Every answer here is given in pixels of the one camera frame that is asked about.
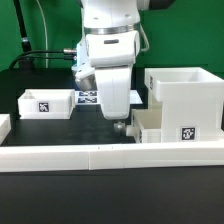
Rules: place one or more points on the fiducial marker sheet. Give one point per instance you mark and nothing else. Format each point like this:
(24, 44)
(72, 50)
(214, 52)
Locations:
(88, 97)

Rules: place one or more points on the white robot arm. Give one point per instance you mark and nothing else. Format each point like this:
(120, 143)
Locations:
(112, 38)

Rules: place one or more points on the white drawer cabinet housing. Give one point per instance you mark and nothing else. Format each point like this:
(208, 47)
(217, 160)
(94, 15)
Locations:
(191, 101)

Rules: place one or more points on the white front drawer box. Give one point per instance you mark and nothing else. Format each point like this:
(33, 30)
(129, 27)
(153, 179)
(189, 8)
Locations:
(145, 125)

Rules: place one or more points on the white L-shaped border fence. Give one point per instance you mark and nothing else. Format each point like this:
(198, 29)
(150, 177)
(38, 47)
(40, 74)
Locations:
(118, 156)

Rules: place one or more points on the white drawer box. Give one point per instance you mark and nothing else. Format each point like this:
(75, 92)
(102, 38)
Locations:
(145, 125)
(46, 103)

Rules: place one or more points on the black pole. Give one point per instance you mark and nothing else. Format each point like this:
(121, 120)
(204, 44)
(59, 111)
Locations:
(26, 46)

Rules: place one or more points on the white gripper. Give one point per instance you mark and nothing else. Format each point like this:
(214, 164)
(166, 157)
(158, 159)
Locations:
(114, 85)

